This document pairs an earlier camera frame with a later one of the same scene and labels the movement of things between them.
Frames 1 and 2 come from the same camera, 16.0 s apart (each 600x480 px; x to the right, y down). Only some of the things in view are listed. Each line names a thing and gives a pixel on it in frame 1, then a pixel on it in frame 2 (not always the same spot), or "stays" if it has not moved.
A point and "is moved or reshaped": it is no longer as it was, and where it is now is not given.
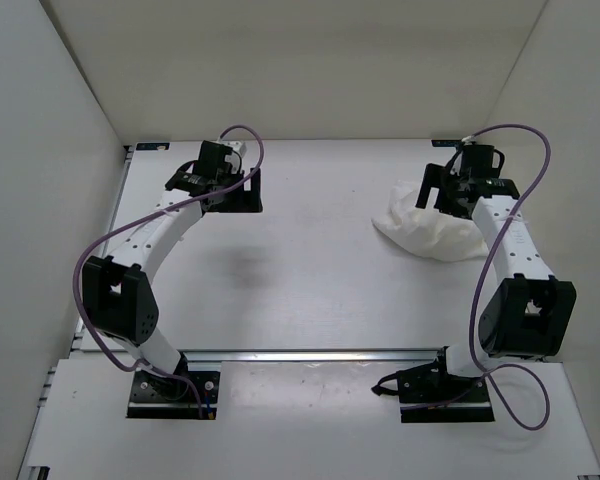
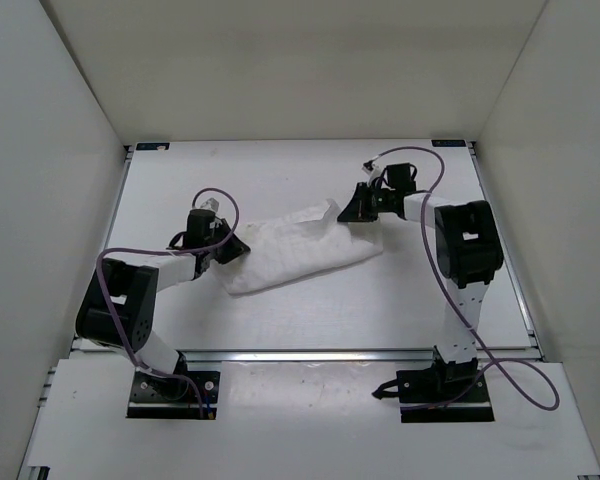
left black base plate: x=156 y=395 stays
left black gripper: x=248 y=200 → x=235 y=250
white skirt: x=433 y=232 is moved or reshaped
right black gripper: x=434 y=177 → x=356 y=210
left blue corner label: x=151 y=146 stays
